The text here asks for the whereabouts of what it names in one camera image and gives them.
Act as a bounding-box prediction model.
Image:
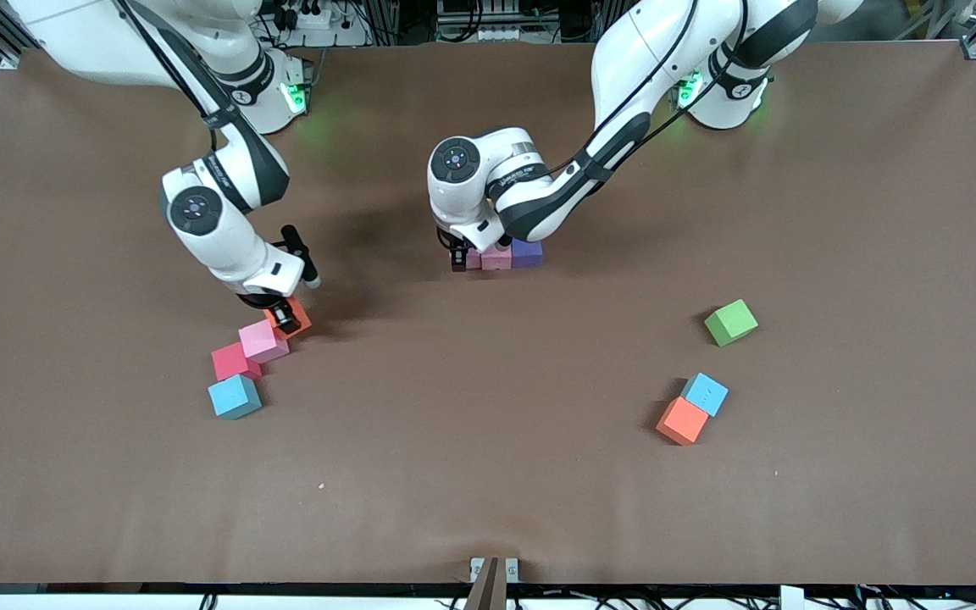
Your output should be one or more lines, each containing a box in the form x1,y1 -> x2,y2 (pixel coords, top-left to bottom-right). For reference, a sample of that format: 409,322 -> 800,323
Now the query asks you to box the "orange foam cube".
656,396 -> 708,446
263,297 -> 313,340

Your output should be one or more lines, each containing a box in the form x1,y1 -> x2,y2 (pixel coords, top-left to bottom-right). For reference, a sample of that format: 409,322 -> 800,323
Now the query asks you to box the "blue foam cube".
207,374 -> 263,421
680,372 -> 729,418

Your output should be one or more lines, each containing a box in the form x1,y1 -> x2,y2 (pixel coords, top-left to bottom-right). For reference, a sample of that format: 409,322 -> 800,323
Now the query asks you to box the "red foam cube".
211,342 -> 263,382

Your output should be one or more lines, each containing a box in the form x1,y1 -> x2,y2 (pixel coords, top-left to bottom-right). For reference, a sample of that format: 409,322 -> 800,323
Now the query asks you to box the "brown table cover sheet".
0,40 -> 976,587

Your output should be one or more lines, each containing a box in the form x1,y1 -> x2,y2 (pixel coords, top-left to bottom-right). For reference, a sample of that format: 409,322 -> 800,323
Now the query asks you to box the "white power strip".
261,0 -> 370,48

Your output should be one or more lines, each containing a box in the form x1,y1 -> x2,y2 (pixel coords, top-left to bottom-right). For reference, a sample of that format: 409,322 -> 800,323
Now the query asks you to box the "green foam cube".
703,298 -> 759,347

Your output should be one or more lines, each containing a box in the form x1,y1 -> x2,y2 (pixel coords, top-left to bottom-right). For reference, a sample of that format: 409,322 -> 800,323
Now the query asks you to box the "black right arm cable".
111,0 -> 239,153

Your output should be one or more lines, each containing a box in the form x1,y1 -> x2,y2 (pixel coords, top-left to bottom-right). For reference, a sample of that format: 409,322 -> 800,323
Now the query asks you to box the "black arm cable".
539,0 -> 751,183
111,0 -> 239,153

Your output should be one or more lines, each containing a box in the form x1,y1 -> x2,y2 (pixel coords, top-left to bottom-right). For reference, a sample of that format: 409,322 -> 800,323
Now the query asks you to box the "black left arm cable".
539,0 -> 751,183

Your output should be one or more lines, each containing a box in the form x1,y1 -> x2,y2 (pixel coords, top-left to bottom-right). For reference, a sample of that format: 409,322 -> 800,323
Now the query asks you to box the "metal table edge bracket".
464,557 -> 520,610

